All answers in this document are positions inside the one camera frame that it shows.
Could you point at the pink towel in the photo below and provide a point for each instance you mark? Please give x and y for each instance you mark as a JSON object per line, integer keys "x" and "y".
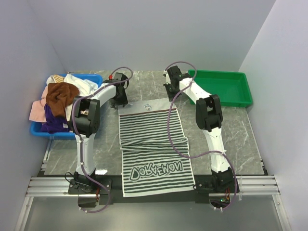
{"x": 37, "y": 113}

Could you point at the aluminium frame rail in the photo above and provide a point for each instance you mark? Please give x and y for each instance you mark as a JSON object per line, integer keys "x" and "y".
{"x": 249, "y": 185}

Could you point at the cream yellow striped towel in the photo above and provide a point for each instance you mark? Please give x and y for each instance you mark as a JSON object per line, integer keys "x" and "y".
{"x": 56, "y": 78}

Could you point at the blue plastic bin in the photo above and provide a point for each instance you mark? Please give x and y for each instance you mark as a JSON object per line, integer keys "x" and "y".
{"x": 36, "y": 126}

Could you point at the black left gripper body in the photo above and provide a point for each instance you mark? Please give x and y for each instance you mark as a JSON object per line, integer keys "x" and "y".
{"x": 119, "y": 100}

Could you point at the brown towel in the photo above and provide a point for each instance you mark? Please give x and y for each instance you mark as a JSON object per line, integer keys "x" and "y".
{"x": 61, "y": 98}

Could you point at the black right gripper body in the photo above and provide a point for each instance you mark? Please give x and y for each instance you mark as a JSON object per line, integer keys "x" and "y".
{"x": 171, "y": 93}

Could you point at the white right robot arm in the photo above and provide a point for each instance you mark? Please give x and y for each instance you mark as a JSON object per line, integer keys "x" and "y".
{"x": 209, "y": 118}

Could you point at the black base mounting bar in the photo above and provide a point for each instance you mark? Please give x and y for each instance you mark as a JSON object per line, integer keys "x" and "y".
{"x": 205, "y": 191}

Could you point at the purple towel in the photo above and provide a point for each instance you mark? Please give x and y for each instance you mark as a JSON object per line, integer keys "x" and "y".
{"x": 53, "y": 124}

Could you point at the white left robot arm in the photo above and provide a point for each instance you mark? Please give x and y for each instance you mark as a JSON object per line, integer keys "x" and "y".
{"x": 85, "y": 122}

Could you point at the green plastic tray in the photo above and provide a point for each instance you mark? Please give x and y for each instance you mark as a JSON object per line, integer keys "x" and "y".
{"x": 231, "y": 87}

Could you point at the green white striped towel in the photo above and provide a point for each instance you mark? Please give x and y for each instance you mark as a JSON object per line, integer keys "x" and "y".
{"x": 150, "y": 165}

